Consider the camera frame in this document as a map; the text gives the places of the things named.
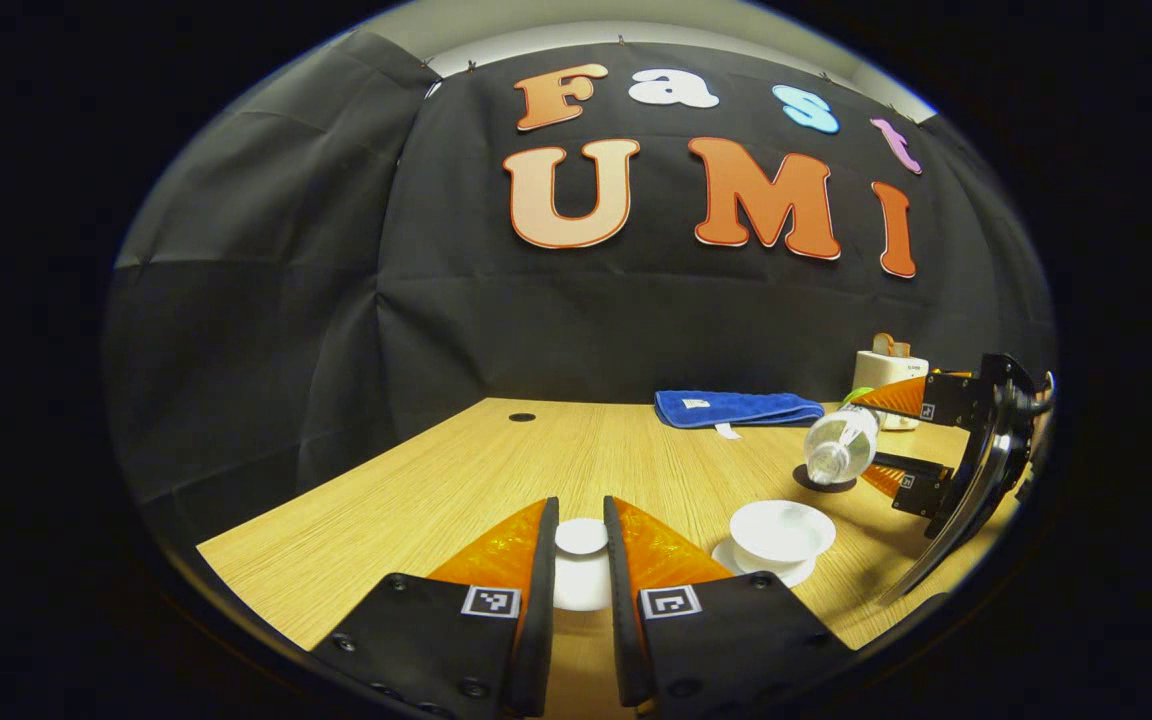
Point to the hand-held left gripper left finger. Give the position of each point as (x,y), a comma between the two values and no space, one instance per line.
(543,620)

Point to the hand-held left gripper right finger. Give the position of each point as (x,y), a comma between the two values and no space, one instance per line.
(621,620)

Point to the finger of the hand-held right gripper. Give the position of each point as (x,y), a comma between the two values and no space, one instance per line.
(926,488)
(951,400)

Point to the white teacup lid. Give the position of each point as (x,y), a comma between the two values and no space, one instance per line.
(581,585)

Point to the clear water bottle white label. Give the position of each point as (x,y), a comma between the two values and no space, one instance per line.
(841,445)

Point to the dark round coaster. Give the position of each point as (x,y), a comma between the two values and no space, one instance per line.
(826,487)

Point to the white teacup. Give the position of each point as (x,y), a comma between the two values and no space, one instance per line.
(781,530)

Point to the white toaster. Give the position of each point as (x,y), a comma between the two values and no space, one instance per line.
(881,370)

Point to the white saucer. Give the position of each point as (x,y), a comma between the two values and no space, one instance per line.
(796,577)

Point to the blue towel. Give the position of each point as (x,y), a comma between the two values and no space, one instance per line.
(736,408)

